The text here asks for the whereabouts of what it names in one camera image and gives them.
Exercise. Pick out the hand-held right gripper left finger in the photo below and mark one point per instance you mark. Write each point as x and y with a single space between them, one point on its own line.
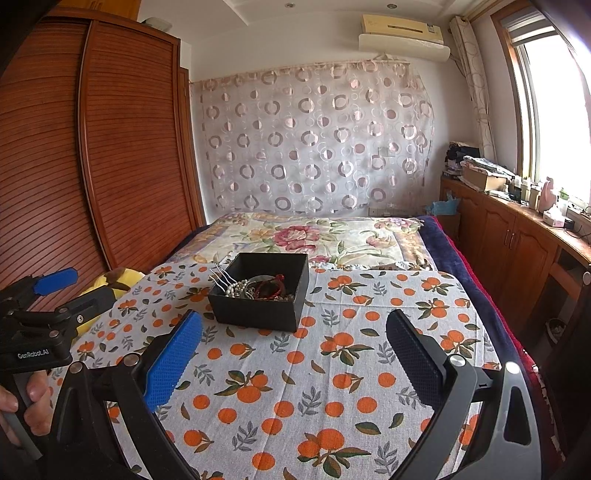
173 360

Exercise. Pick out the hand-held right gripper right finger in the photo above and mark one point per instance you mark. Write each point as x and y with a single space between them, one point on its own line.
415 360

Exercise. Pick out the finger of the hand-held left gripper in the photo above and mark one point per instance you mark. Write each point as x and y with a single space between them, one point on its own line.
94 302
55 279

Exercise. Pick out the black square box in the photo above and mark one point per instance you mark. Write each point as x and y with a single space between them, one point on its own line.
258 316

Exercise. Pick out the person's left hand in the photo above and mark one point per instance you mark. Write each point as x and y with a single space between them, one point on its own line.
37 401

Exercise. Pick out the yellow plush toy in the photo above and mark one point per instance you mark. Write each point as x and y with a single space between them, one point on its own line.
124 279

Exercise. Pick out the silver hairpin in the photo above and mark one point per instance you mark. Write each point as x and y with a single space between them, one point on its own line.
225 286

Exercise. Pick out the dark blue blanket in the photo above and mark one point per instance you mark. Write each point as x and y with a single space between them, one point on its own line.
461 277

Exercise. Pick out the orange fruit print cloth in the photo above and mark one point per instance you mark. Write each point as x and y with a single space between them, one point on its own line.
295 369

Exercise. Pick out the brown slatted wardrobe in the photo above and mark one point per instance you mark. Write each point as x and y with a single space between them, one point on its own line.
115 161

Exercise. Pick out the wooden cabinet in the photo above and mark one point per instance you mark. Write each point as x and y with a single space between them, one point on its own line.
508 244

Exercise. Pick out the blue plastic bag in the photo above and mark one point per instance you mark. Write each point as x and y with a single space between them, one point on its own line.
443 206

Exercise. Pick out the floral blanket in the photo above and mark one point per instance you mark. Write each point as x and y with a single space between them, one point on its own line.
300 235

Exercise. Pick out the cardboard box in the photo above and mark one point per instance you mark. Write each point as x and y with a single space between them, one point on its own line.
480 180

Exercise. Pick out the tissue box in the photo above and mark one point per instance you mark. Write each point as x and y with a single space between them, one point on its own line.
554 217

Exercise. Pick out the group of small bottles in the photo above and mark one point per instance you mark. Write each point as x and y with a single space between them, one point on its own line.
524 191

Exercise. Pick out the pile of dark clothes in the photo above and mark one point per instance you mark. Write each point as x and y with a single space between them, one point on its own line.
459 159

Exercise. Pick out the folded light cloth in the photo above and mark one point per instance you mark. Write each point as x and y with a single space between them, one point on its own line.
489 165

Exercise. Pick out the pink figurine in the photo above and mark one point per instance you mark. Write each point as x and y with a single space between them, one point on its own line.
548 194

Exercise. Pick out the circle pattern sheer curtain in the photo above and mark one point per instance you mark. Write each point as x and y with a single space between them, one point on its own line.
314 138

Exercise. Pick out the patterned window curtain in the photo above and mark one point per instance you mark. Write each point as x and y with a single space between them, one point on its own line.
475 92

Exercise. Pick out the window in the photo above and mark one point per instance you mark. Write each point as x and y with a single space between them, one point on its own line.
549 92

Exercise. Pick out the wall air conditioner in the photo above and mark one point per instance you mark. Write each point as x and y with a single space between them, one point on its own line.
401 39

